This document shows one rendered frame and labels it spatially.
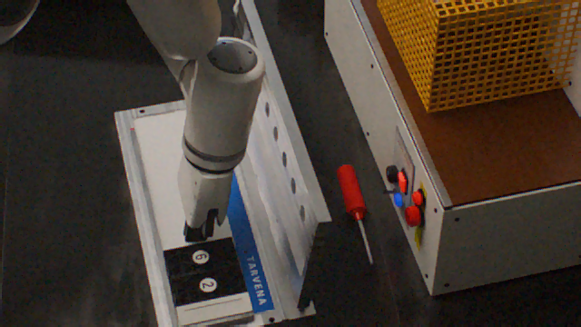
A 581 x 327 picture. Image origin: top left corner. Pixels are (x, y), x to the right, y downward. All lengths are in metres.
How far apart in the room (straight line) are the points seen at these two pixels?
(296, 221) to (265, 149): 0.16
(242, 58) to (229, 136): 0.10
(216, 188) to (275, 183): 0.14
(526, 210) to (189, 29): 0.51
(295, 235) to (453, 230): 0.21
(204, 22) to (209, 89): 0.13
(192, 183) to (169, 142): 0.27
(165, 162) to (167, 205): 0.09
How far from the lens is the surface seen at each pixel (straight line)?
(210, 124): 1.39
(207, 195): 1.47
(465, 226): 1.47
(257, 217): 1.63
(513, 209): 1.47
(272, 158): 1.59
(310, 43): 1.92
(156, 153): 1.72
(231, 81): 1.34
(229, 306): 1.53
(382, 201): 1.68
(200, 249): 1.58
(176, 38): 1.25
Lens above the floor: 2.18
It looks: 48 degrees down
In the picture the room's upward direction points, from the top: 1 degrees counter-clockwise
